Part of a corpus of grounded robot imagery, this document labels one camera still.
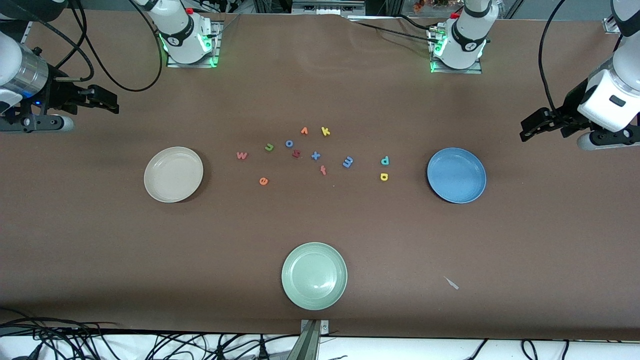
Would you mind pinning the blue foam letter m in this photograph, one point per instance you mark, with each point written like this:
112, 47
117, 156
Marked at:
348, 162

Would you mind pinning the pink foam letter w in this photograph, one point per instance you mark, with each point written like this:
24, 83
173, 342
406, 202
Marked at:
242, 156

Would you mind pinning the white tape scrap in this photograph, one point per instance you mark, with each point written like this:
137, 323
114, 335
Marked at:
451, 283

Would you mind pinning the small orange toy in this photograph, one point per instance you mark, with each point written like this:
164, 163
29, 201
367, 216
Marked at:
419, 5

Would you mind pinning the blue plate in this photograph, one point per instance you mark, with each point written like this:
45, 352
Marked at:
456, 175

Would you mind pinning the pale green plate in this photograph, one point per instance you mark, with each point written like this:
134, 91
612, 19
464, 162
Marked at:
314, 276

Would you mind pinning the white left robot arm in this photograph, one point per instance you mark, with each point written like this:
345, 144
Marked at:
467, 40

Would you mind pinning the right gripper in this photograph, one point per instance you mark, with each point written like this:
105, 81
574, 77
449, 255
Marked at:
59, 93

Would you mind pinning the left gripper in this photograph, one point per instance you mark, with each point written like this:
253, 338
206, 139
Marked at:
568, 111

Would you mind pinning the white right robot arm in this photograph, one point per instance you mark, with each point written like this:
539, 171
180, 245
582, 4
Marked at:
182, 35

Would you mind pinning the aluminium frame rail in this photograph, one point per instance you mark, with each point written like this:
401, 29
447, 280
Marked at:
611, 25

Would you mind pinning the grey power strip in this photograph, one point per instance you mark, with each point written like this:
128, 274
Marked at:
325, 7

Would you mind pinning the metal table edge bracket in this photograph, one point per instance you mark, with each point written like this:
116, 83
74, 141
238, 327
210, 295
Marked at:
312, 345

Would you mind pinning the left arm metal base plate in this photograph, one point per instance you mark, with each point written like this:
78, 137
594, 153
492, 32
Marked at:
465, 71

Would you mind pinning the brown table cover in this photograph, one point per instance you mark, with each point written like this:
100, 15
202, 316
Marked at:
320, 220

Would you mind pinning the beige brown plate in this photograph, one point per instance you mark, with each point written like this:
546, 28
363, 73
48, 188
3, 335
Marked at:
173, 174

